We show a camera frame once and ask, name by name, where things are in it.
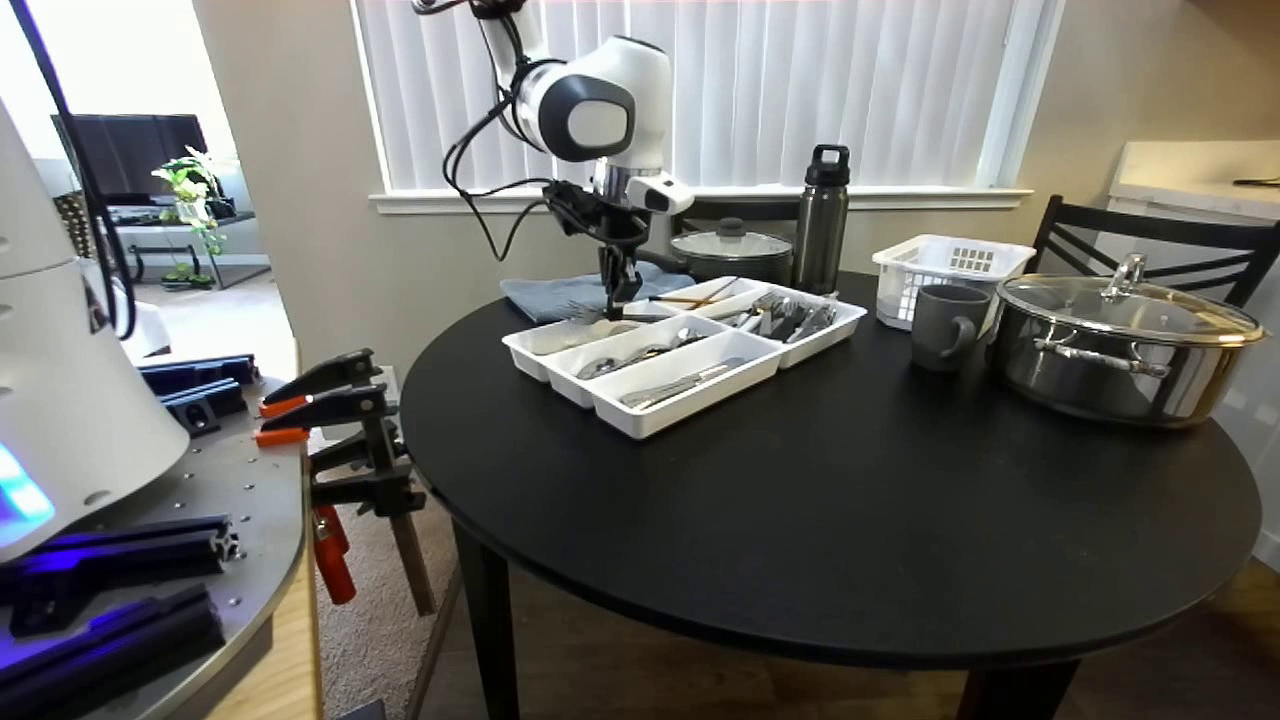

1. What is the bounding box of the black wooden chair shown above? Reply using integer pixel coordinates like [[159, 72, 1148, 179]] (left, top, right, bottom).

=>
[[1029, 195, 1280, 306]]

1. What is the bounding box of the blue folded cloth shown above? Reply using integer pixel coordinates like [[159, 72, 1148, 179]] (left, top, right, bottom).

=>
[[502, 259, 693, 325]]

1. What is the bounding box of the white plastic basket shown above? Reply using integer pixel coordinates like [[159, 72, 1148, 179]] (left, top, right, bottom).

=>
[[871, 230, 1033, 330]]

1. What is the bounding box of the green potted plant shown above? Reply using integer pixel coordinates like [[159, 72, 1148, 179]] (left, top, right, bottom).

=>
[[158, 146, 223, 289]]

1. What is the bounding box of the black television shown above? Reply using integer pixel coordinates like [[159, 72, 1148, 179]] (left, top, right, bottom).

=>
[[58, 117, 209, 203]]

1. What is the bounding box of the grey ceramic mug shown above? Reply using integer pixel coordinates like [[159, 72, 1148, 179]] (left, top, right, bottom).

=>
[[914, 283, 994, 375]]

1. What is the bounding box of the steel pot with lid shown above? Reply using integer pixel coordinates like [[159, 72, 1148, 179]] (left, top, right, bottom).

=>
[[994, 269, 1264, 429]]

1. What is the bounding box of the white cutlery tray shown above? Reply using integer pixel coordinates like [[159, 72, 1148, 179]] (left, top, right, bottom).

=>
[[503, 274, 866, 439]]

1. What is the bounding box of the orange black clamp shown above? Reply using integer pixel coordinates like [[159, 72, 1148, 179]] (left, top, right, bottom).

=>
[[256, 348, 390, 446], [307, 463, 437, 617]]

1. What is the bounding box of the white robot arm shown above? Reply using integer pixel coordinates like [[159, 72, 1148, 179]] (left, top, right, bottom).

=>
[[414, 0, 696, 314]]

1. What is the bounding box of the white robot base cone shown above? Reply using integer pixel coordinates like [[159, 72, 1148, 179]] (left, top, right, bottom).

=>
[[0, 109, 187, 561]]

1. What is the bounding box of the dark steel water bottle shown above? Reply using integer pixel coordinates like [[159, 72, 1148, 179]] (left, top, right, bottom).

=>
[[795, 143, 847, 291]]

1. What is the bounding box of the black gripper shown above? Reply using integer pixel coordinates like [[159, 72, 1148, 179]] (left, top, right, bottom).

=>
[[543, 179, 650, 318]]

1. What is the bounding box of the round black table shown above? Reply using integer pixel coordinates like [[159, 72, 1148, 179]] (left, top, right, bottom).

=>
[[400, 302, 1260, 720]]

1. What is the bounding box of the grey pot lid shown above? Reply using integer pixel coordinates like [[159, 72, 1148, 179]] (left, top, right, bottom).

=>
[[671, 222, 793, 259]]

